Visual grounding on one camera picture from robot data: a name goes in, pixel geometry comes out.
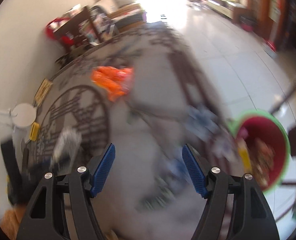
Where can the red waste basket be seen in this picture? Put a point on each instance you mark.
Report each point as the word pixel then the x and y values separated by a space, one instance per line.
pixel 247 23

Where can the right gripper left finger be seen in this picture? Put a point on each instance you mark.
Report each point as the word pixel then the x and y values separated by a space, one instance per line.
pixel 45 213

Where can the orange plastic bag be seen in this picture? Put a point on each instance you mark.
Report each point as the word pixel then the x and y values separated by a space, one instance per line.
pixel 117 82

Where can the wooden tv cabinet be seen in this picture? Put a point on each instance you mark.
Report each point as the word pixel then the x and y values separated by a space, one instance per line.
pixel 232 10

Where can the blue grey snack wrapper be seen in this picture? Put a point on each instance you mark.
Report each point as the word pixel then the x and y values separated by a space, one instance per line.
pixel 65 151

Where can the person's left hand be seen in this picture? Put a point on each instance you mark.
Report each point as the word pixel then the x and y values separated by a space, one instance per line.
pixel 11 221

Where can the white desk lamp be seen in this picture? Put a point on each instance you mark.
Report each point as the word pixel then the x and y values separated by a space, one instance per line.
pixel 18 119

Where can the wooden sofa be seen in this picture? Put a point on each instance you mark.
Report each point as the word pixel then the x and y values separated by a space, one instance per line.
pixel 124 14

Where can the patterned tablecloth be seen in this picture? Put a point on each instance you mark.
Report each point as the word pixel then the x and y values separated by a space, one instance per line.
pixel 148 193

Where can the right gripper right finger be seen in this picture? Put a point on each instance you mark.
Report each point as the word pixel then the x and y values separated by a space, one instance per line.
pixel 251 216

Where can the dark brown case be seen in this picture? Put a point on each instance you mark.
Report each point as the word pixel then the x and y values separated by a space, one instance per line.
pixel 14 177

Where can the red bag on chair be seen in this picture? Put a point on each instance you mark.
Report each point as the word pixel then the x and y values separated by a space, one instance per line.
pixel 54 31

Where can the yellow patterned cushion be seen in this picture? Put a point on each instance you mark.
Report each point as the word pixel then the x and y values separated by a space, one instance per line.
pixel 42 92

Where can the red green trash bin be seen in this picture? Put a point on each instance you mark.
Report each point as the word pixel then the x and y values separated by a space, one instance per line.
pixel 267 146

